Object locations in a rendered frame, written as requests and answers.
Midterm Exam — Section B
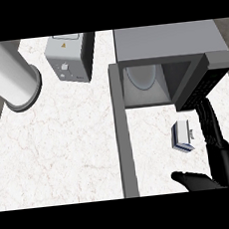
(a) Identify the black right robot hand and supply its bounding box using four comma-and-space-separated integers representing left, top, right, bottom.
162, 96, 229, 194

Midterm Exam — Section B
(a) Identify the white and blue milk carton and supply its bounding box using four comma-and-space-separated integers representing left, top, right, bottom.
168, 118, 196, 154

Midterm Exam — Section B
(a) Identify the dark grey microwave door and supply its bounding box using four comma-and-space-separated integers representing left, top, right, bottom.
107, 62, 141, 200

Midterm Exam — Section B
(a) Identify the grey microwave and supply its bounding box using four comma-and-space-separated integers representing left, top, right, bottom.
113, 17, 229, 117

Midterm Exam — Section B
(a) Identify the glass microwave turntable plate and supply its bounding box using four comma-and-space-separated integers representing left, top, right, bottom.
124, 63, 160, 93

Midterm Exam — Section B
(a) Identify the grey toaster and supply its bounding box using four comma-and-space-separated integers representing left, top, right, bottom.
43, 32, 101, 88

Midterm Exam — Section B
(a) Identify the white cylinder with grey rim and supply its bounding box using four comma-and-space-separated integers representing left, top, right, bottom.
0, 38, 46, 115

